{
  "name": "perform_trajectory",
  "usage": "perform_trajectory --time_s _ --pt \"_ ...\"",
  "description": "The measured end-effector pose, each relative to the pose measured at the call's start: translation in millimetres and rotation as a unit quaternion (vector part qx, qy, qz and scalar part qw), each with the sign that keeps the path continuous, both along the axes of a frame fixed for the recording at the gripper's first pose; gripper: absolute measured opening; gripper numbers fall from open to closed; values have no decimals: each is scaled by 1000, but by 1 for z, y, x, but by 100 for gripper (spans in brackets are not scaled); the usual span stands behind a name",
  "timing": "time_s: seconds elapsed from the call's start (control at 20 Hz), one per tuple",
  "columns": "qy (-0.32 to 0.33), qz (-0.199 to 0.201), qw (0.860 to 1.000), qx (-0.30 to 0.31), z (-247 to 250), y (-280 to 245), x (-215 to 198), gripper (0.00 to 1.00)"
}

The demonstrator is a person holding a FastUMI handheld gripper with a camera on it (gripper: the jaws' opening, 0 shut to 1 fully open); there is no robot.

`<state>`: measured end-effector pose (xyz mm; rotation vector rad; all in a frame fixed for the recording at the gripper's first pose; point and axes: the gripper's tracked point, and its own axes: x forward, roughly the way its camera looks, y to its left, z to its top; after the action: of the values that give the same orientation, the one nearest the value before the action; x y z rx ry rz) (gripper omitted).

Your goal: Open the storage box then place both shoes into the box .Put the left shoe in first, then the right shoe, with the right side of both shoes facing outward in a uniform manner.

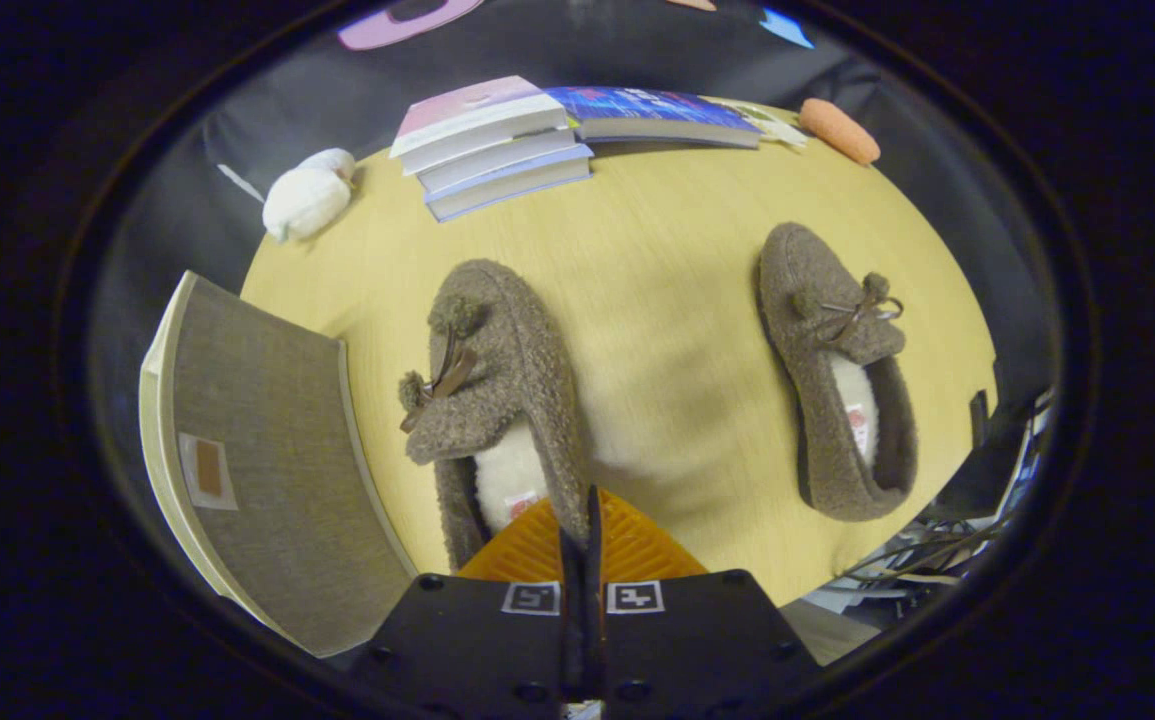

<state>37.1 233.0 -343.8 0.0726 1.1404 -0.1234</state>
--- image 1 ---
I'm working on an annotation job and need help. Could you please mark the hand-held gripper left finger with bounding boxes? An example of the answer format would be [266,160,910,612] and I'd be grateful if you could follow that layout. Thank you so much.
[349,506,588,713]

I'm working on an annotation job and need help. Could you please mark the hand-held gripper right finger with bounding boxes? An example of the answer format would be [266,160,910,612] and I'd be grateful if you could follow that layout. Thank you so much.
[585,486,822,707]

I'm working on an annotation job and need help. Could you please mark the brown fuzzy shoe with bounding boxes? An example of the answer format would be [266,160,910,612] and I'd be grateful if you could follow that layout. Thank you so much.
[398,259,592,574]
[758,222,919,523]

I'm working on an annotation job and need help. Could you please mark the grey fabric storage box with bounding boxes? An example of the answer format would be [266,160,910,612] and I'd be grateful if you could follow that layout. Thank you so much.
[139,270,420,659]

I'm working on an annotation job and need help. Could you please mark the light blue cover book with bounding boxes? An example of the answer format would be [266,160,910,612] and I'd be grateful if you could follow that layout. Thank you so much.
[424,143,595,223]

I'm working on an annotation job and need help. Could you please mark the white plush toy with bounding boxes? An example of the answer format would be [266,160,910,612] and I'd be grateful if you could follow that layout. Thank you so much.
[262,148,358,243]

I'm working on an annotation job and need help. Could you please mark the white book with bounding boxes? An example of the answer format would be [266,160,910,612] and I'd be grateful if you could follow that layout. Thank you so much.
[417,128,580,194]

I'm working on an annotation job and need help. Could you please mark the pink cover book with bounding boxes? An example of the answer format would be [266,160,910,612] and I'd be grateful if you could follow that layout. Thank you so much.
[389,75,572,176]

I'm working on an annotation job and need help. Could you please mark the orange sponge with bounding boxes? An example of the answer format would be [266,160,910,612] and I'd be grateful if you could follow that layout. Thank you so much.
[798,97,882,167]

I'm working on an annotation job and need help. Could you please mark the dark blue cover book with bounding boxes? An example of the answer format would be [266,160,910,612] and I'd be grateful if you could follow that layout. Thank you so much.
[545,85,766,150]

